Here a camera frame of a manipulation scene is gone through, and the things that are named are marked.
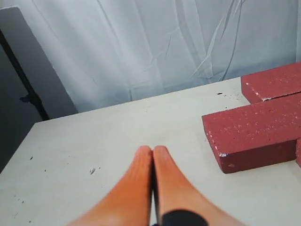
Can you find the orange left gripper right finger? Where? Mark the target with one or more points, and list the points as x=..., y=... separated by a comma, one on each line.
x=178, y=202

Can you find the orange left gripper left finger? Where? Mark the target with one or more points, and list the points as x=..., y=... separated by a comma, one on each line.
x=128, y=203

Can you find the red brick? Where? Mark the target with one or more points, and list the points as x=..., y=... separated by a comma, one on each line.
x=298, y=152
x=255, y=135

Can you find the rear row left brick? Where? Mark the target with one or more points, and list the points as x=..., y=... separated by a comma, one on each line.
x=272, y=83

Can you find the black stand pole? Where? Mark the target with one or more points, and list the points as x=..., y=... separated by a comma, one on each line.
x=32, y=97

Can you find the white backdrop cloth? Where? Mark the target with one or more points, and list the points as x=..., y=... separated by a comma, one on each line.
x=108, y=52

